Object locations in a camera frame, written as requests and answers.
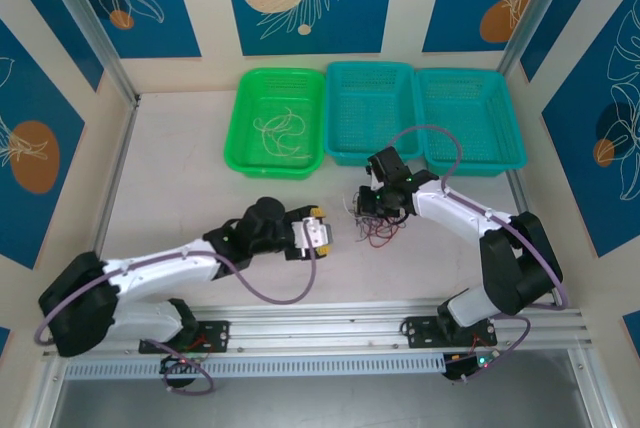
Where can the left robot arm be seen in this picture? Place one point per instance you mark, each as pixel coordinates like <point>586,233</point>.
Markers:
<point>160,268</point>

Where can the green plastic basket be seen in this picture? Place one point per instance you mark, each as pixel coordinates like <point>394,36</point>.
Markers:
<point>240,148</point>

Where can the teal plastic basket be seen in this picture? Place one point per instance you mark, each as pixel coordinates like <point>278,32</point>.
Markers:
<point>370,108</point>
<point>480,118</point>

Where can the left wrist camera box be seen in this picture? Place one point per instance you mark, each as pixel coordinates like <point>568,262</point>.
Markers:
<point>311,232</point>

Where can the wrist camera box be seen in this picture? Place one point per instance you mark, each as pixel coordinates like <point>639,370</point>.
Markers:
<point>311,232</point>
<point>390,165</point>

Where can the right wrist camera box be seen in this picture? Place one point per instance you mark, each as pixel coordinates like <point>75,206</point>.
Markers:
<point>390,165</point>

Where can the aluminium rail beam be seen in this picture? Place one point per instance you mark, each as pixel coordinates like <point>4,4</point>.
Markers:
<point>325,328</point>

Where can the aluminium corner post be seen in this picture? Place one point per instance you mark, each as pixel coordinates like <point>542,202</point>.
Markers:
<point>92,23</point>
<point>536,8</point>

